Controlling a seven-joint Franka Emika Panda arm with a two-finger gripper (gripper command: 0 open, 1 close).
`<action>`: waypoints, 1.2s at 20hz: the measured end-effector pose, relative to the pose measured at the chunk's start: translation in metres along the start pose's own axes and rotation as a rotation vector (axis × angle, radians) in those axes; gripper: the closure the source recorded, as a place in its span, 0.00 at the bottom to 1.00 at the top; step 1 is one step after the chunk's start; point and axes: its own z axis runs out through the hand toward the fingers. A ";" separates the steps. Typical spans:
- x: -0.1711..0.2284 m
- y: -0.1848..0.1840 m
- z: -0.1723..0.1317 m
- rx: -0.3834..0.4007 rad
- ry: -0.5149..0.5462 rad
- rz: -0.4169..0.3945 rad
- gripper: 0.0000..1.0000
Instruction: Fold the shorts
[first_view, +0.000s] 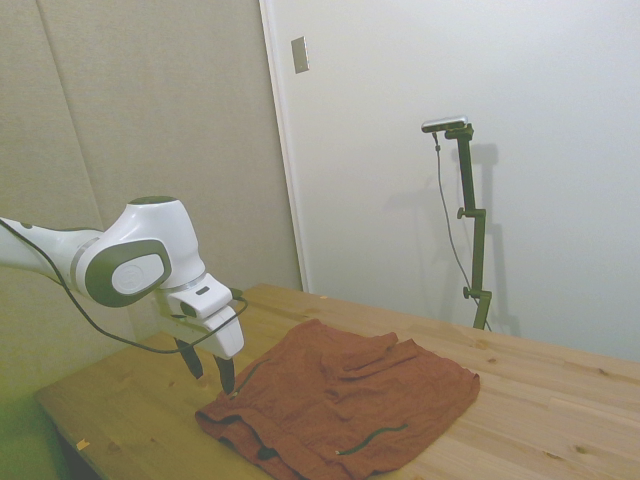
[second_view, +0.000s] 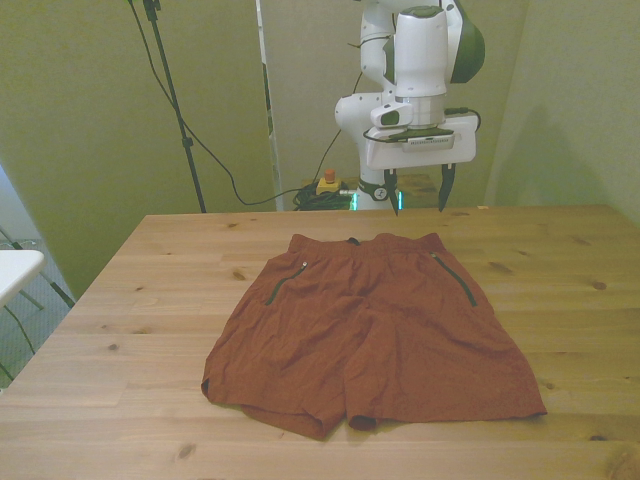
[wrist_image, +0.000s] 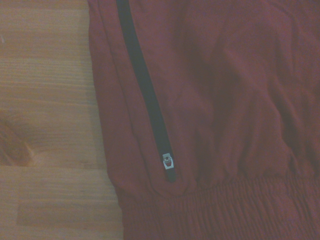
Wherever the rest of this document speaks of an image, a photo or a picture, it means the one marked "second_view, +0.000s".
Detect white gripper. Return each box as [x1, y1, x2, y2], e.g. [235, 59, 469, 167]
[363, 113, 477, 217]

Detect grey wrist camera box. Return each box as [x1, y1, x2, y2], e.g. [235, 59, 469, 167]
[399, 128, 457, 150]

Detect long black cable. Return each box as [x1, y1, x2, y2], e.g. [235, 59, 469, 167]
[127, 0, 306, 207]

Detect coiled dark cable bundle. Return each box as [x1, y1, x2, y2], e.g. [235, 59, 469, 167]
[292, 183, 359, 212]

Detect white folding table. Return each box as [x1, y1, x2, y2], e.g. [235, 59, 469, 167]
[0, 224, 76, 311]

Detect yellow emergency stop box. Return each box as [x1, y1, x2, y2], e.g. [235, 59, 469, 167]
[315, 168, 343, 197]

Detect rust red shorts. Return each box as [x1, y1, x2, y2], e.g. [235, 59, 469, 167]
[200, 232, 549, 442]

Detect thin dark floor cable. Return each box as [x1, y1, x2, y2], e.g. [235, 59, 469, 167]
[0, 304, 37, 381]

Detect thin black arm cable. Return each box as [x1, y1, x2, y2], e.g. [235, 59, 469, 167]
[317, 29, 396, 184]

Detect black tripod stand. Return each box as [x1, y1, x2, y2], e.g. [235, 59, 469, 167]
[142, 0, 208, 214]

